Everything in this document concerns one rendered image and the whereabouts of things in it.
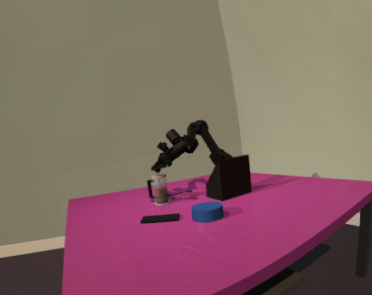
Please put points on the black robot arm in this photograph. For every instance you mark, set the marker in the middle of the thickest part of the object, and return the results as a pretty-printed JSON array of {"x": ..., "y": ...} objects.
[{"x": 188, "y": 143}]

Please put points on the blue short cylinder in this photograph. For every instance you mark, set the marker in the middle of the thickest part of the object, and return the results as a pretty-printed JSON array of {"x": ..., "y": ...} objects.
[{"x": 207, "y": 211}]

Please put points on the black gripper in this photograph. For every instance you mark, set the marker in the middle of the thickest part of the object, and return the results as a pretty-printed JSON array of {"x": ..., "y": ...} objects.
[{"x": 166, "y": 159}]

